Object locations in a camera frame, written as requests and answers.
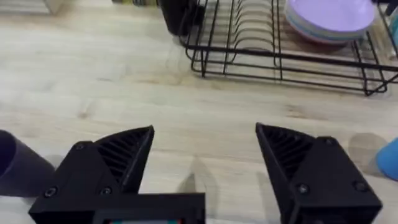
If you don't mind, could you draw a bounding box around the pale blue plate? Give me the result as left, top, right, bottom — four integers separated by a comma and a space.
284, 9, 373, 40

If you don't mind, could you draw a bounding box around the dark purple cup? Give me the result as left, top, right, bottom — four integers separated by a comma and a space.
0, 129, 56, 198

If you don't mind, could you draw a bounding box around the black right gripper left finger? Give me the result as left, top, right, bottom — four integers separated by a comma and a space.
29, 124, 155, 213

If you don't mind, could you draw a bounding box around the teal cup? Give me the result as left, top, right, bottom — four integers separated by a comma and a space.
389, 8, 398, 44

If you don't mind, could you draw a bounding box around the blue cup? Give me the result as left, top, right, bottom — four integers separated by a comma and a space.
375, 136, 398, 182

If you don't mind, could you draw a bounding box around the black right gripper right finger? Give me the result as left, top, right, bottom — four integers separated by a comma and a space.
255, 122, 384, 224

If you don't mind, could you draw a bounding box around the black cutlery holder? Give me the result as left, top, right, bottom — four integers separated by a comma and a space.
157, 0, 206, 37

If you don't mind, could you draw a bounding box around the black wire dish rack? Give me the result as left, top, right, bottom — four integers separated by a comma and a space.
178, 0, 398, 96

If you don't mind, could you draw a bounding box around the purple plate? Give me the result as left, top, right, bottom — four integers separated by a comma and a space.
286, 0, 377, 34

